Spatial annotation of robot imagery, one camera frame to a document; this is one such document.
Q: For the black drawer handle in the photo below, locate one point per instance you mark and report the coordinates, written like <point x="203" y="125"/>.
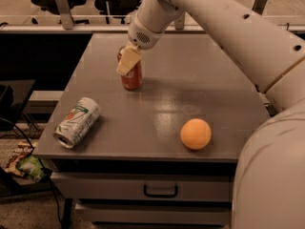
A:
<point x="160" y="192"/>

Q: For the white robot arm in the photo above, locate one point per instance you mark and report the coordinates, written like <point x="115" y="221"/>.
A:
<point x="269" y="180"/>

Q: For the black side table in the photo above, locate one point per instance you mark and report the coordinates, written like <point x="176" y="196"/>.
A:
<point x="14" y="96"/>

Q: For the silver green soda can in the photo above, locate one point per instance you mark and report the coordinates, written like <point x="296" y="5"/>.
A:
<point x="76" y="124"/>

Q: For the left metal bracket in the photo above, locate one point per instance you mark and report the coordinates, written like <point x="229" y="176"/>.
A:
<point x="65" y="14"/>

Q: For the grey drawer cabinet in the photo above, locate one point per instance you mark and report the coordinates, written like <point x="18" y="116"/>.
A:
<point x="136" y="139"/>

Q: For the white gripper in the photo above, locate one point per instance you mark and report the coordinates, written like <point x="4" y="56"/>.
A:
<point x="142" y="35"/>

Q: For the orange fruit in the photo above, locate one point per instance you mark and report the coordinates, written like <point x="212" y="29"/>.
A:
<point x="196" y="134"/>

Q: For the middle metal bracket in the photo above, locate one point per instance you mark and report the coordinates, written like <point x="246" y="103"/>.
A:
<point x="179" y="23"/>

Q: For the snack bags on floor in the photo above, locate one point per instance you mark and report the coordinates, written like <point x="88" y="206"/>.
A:
<point x="23" y="163"/>

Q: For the red coke can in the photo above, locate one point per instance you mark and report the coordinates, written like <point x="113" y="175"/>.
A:
<point x="133" y="80"/>

